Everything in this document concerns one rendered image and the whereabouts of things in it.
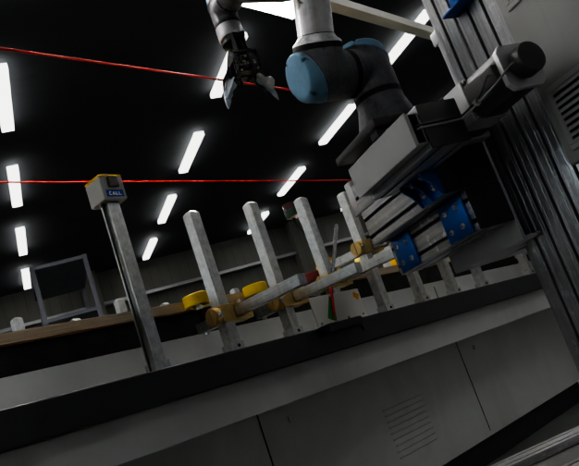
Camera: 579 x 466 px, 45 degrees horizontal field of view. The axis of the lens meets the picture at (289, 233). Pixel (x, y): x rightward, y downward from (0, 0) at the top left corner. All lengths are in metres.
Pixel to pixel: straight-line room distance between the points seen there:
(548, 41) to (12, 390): 1.40
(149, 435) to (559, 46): 1.21
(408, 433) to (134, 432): 1.31
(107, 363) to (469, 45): 1.21
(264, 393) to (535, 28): 1.17
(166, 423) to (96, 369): 0.28
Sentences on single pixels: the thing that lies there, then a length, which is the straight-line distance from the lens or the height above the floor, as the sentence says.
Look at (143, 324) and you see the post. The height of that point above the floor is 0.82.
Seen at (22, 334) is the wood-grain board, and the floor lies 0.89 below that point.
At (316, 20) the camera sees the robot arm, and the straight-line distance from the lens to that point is 1.65.
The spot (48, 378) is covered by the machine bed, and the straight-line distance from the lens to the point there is 1.87.
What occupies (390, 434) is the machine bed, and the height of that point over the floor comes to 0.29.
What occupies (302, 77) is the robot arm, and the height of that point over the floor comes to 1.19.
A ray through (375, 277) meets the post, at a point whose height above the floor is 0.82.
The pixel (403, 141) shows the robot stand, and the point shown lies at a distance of 1.33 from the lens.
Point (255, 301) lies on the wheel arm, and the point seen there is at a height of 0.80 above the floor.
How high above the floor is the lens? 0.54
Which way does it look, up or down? 12 degrees up
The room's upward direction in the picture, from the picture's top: 19 degrees counter-clockwise
